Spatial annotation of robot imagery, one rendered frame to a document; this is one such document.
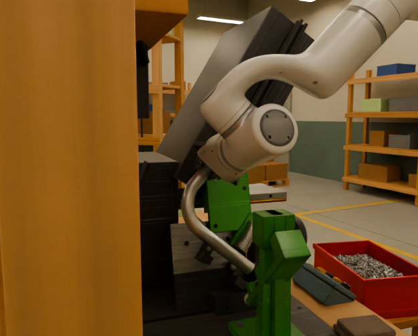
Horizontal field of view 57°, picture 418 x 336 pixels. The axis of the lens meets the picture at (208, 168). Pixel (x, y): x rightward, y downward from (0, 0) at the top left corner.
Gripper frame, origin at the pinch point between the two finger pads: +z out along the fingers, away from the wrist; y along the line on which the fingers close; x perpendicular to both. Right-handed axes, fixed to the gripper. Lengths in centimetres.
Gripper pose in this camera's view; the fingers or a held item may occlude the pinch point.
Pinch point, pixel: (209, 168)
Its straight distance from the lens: 89.9
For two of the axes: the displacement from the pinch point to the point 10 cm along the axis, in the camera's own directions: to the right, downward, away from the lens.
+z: -3.4, 2.0, 9.2
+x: -6.0, 7.0, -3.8
